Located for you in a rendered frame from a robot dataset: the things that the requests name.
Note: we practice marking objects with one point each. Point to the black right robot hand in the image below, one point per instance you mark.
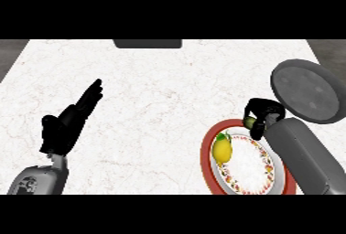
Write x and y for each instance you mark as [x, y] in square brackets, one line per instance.
[260, 111]

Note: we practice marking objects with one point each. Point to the red-rimmed patterned white plate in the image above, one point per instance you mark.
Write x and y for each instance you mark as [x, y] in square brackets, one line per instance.
[247, 164]

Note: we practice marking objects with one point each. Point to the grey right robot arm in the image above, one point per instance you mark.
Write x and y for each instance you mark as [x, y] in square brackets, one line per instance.
[306, 155]

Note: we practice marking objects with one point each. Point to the dark grey flat appliance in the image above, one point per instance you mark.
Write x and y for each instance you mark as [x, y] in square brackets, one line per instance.
[148, 43]

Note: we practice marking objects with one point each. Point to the yellow lemon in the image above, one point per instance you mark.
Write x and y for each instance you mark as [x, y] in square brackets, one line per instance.
[222, 149]

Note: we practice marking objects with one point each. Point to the green squash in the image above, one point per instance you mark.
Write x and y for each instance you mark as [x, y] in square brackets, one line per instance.
[248, 122]

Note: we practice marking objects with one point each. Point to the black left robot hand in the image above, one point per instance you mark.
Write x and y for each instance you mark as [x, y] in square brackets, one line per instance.
[66, 123]

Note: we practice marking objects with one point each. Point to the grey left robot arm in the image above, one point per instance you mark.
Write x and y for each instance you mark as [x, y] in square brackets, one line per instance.
[43, 178]

